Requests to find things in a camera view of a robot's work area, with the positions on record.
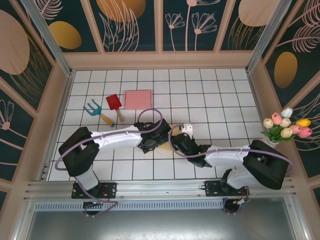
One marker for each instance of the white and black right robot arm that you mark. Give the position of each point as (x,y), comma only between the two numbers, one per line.
(225,156)

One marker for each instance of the pink tulip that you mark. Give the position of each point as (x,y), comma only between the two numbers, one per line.
(276,118)
(295,129)
(305,132)

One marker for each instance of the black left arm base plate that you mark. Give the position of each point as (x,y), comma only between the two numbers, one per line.
(110,190)

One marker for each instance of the yellow tulip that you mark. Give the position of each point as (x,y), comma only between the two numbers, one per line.
(303,122)

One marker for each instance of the white and blue tulip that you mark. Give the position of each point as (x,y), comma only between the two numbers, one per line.
(286,112)

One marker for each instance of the cream tulip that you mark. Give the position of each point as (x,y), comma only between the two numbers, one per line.
(268,123)
(286,132)
(285,122)

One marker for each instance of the red toy shovel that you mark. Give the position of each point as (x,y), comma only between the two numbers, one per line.
(113,102)

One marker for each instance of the green tulip leaves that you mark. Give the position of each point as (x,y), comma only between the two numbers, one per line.
(275,133)

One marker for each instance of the pink paper box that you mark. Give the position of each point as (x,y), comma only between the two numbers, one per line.
(138,100)

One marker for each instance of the aluminium mounting rail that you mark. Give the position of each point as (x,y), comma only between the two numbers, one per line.
(160,188)

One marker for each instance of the aluminium table side rail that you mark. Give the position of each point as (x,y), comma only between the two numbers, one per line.
(58,125)

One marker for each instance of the grey metal panel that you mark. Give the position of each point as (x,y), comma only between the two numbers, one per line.
(162,225)

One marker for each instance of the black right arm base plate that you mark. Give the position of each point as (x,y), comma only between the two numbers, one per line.
(211,188)

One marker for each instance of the teal toy garden rake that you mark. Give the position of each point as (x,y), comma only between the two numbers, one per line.
(94,110)

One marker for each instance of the aluminium frame post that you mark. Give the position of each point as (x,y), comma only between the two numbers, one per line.
(48,37)
(269,37)

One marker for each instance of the tulip bouquet in vase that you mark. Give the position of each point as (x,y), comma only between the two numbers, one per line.
(257,100)

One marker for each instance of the yellow paper box sheet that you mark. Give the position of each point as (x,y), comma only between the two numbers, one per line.
(166,147)

